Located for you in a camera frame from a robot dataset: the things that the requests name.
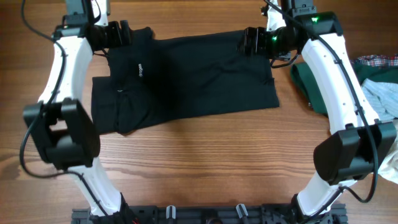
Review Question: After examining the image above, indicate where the black polo shirt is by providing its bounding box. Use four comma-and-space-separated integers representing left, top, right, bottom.
91, 27, 279, 134

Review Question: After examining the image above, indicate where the red plaid shirt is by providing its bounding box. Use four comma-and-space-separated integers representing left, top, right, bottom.
351, 54, 397, 68

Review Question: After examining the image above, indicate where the beige cream garment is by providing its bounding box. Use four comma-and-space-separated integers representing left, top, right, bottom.
378, 138, 397, 184

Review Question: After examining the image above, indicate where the light blue striped shirt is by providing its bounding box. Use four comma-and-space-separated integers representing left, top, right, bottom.
361, 79, 397, 121

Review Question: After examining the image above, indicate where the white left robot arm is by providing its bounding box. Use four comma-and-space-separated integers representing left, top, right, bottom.
19, 15, 135, 223

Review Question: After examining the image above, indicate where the green garment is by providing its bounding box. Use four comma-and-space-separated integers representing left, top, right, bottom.
290, 63, 397, 115

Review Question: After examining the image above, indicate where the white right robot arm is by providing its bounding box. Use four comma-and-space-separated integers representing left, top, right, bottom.
238, 12, 397, 219

